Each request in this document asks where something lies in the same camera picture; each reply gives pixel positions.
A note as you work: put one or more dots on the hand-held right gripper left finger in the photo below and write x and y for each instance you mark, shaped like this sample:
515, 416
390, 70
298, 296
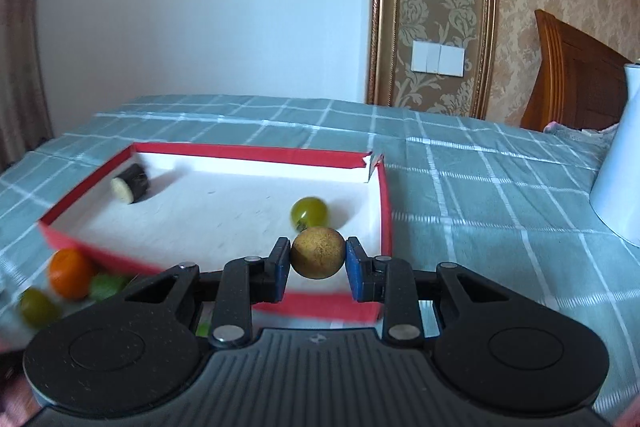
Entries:
280, 268

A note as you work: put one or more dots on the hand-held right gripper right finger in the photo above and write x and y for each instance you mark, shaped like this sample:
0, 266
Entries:
356, 273

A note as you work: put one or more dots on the light brown longan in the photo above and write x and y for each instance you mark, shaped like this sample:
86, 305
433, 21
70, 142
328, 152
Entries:
318, 253

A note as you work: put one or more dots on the red cardboard box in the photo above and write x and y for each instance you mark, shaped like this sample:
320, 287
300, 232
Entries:
200, 217

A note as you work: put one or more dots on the small orange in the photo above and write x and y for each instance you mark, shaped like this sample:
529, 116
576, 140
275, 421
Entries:
70, 273

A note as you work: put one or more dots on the dark green round fruit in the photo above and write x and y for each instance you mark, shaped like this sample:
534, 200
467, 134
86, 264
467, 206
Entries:
37, 307

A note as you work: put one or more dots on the green tomato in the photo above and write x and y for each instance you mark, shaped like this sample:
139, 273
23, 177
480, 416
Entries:
310, 210

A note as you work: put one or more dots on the teal checkered bed sheet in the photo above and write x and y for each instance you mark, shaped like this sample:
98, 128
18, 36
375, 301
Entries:
475, 207

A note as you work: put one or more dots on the small sugarcane piece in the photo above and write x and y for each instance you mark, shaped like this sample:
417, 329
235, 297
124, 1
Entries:
129, 183

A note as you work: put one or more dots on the pink pillow cloth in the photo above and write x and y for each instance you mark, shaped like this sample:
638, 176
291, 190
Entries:
555, 128

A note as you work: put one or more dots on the wooden headboard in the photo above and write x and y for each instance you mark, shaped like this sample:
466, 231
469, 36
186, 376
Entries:
565, 77

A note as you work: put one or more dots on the white kettle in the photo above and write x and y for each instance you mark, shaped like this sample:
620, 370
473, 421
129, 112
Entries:
620, 157

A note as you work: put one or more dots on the white wall switch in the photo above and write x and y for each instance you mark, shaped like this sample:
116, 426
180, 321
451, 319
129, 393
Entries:
439, 58

